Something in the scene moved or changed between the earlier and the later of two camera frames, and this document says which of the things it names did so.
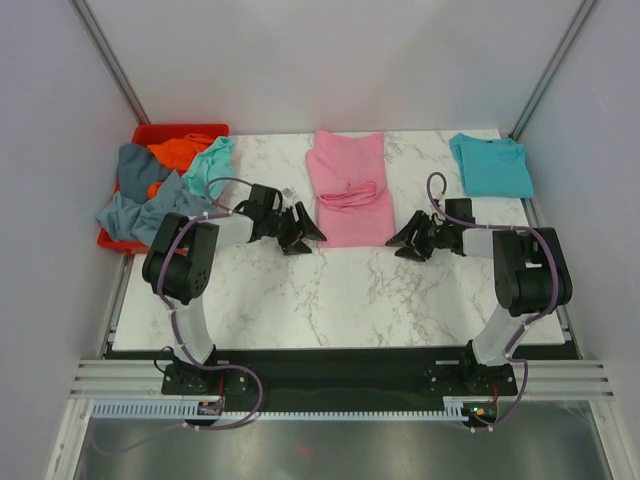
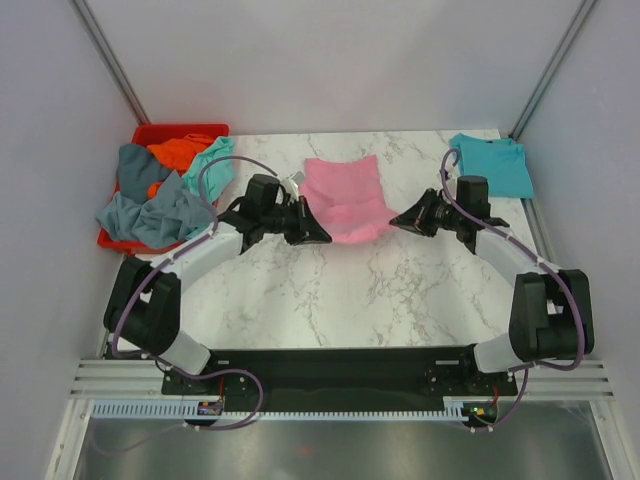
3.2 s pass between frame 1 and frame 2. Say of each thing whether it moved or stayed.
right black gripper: moved
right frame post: stayed
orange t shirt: stayed
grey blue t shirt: stayed
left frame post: stayed
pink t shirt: moved
